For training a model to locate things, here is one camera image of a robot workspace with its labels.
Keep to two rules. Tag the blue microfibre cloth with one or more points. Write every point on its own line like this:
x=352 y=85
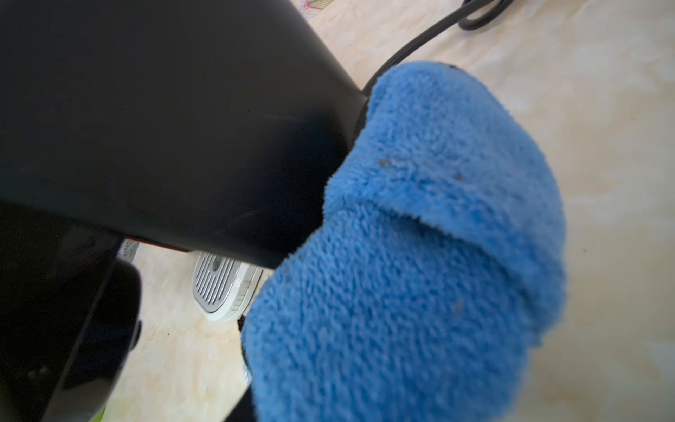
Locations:
x=438 y=267

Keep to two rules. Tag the black coffee machine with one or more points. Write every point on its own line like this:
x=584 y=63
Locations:
x=193 y=125

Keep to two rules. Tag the white coffee machine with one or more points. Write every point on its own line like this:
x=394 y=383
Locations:
x=223 y=287

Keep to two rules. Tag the red Nespresso coffee machine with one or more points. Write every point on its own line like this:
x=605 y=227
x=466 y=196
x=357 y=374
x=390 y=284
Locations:
x=158 y=245

